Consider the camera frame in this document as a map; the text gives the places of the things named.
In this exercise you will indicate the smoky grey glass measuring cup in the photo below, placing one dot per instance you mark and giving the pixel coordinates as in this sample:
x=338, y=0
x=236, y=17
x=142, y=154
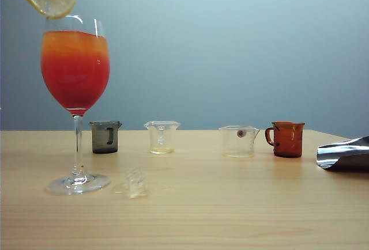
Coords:
x=101, y=140

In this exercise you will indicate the clear glass cup yellow residue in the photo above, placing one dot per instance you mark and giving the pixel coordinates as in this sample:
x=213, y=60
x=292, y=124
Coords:
x=162, y=137

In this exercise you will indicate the clear glass cup with sticker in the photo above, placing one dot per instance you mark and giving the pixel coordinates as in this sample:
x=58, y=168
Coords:
x=238, y=143

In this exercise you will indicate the wine glass with red drink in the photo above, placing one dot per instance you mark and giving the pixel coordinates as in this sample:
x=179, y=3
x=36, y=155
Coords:
x=75, y=83

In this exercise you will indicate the melting clear ice cube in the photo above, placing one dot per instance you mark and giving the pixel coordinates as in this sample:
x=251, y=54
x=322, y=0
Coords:
x=135, y=182

